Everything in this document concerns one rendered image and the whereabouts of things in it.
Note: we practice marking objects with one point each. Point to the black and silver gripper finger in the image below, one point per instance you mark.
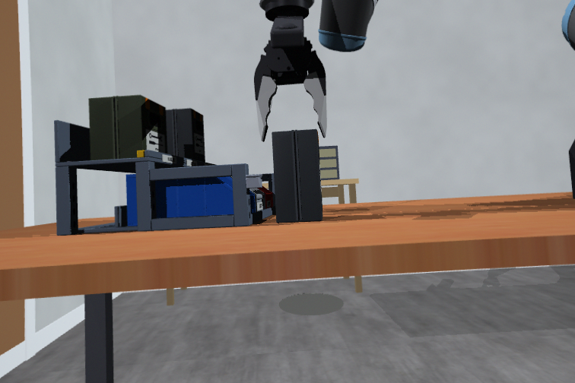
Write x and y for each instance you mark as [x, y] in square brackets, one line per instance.
[265, 89]
[315, 85]

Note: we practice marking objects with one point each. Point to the red bin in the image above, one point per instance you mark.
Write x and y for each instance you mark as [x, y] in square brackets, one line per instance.
[268, 197]

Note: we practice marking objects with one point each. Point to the dark blue metal shelf rack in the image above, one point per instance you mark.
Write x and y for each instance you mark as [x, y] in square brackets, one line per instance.
[73, 151]

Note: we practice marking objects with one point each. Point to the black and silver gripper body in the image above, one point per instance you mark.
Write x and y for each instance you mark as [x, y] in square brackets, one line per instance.
[287, 65]

